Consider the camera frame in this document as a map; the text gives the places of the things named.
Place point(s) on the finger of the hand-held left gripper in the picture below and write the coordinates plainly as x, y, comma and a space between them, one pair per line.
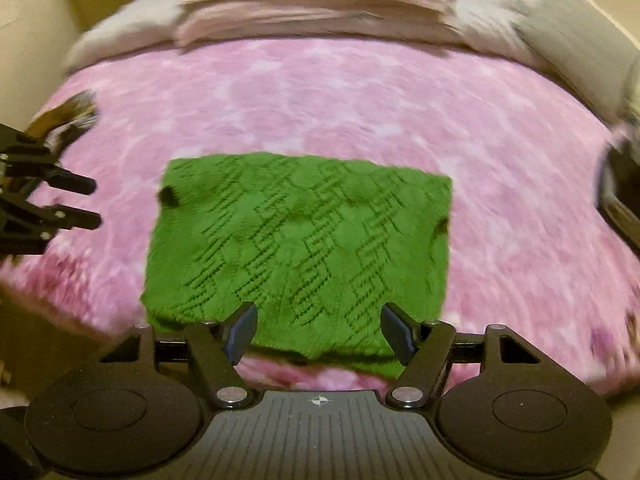
75, 220
75, 184

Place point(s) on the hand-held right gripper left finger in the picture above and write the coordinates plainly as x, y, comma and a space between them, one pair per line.
242, 329

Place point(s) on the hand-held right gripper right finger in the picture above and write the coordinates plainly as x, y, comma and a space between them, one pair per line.
398, 334

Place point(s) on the green knitted sweater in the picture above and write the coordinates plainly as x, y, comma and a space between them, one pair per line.
300, 250

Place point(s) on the pink floral blanket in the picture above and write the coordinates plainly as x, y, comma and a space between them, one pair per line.
500, 160

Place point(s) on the dark cloth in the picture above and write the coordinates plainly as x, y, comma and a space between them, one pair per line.
622, 190

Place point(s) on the pink folded blanket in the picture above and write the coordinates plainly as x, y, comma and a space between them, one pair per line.
310, 0

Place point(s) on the grey striped pillow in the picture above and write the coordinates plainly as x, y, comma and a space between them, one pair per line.
560, 25

